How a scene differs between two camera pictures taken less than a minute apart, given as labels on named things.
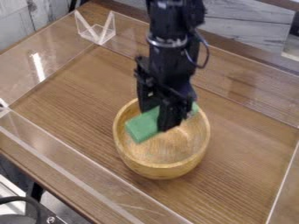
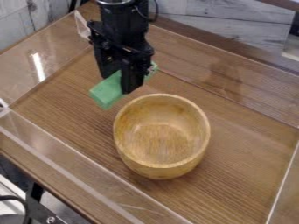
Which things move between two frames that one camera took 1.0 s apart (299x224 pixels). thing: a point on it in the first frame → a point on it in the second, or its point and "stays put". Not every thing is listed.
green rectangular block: x=144 y=125 → x=107 y=91
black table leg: x=36 y=191 stays put
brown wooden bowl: x=173 y=153 stays put
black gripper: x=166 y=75 → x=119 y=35
